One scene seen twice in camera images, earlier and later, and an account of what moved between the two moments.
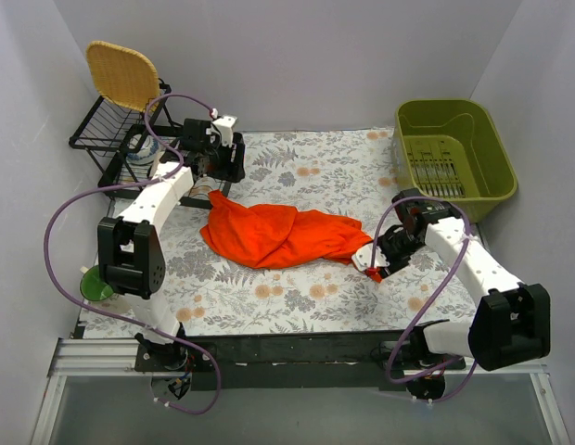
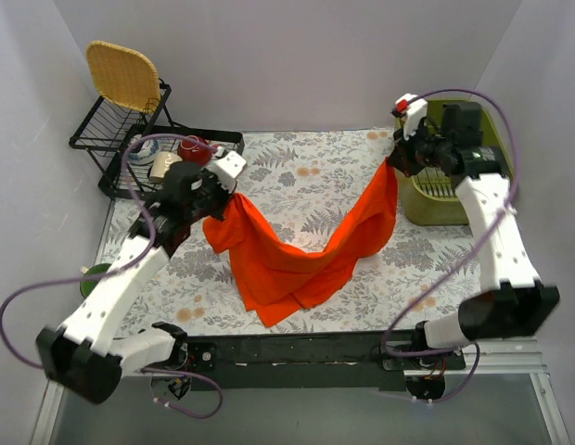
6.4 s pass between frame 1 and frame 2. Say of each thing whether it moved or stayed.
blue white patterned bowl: stayed
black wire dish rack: stayed
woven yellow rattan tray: stayed
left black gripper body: moved
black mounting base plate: stayed
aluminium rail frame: stayed
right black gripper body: moved
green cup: stayed
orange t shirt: moved
